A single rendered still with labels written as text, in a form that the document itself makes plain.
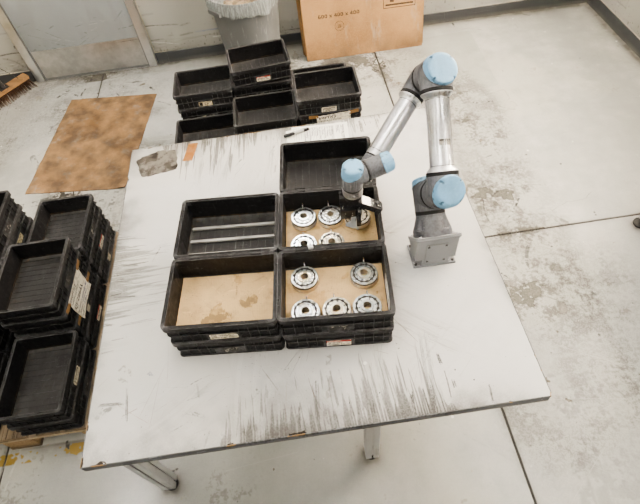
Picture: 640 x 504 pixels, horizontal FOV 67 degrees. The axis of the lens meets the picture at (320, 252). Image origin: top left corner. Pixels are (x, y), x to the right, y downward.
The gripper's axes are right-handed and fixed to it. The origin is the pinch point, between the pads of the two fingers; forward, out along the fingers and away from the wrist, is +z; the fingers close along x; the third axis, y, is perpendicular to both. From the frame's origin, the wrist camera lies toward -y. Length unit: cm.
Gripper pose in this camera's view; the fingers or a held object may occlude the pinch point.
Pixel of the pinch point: (358, 222)
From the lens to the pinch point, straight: 195.8
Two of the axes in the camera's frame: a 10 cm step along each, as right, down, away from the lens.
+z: 0.7, 5.0, 8.7
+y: -10.0, 0.8, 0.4
